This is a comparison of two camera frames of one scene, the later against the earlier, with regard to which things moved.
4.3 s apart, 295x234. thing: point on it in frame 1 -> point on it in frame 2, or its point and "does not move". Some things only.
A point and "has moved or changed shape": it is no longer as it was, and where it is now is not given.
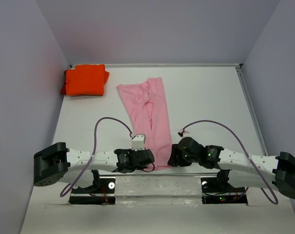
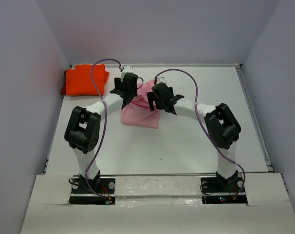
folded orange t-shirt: (85, 80) does not move
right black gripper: (173, 160) -> (151, 94)
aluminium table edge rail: (72, 66) does not move
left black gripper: (130, 150) -> (117, 82)
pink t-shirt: (146, 104) has moved or changed shape
